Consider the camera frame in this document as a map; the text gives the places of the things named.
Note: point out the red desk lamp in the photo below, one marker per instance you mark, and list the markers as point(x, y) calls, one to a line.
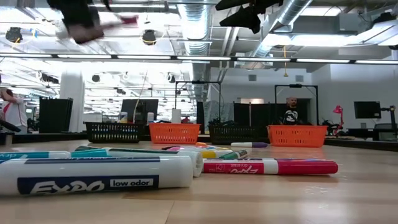
point(338, 109)

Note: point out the black partition screen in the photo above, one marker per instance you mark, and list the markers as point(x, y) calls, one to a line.
point(258, 113)

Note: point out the Expo marker teal cap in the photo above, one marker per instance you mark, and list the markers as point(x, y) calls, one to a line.
point(37, 155)

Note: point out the black plastic basket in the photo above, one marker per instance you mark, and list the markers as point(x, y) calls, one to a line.
point(233, 137)
point(113, 133)

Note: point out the person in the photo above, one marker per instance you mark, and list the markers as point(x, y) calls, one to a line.
point(290, 116)
point(14, 113)

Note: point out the black monitor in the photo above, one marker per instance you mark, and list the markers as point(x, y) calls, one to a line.
point(367, 109)
point(146, 107)

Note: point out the Expo marker magenta cap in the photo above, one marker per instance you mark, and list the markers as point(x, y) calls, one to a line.
point(129, 20)

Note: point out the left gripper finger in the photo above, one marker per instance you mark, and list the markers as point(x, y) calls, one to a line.
point(85, 34)

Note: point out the thin purple marker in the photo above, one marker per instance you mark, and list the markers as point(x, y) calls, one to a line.
point(248, 144)

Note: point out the Expo marker dark green cap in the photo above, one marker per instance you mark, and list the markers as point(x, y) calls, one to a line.
point(174, 161)

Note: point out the orange plastic basket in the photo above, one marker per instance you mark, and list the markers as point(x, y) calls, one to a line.
point(297, 137)
point(174, 135)

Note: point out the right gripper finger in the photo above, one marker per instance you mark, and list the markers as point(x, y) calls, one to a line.
point(233, 4)
point(244, 19)

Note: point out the thin green marker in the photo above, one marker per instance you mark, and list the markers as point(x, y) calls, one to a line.
point(236, 154)

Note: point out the Expo marker dark blue cap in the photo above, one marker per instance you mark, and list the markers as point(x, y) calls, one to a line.
point(93, 174)

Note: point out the thin pink marker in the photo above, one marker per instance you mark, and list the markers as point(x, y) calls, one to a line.
point(177, 148)

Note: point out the thin yellow marker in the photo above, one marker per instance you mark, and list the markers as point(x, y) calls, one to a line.
point(214, 154)

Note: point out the silver air duct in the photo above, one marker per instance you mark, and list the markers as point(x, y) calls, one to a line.
point(292, 12)
point(196, 31)

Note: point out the black cabinet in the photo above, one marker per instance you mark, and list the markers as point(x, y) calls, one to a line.
point(56, 115)

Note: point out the thin red marker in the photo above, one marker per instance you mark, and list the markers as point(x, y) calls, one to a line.
point(304, 167)

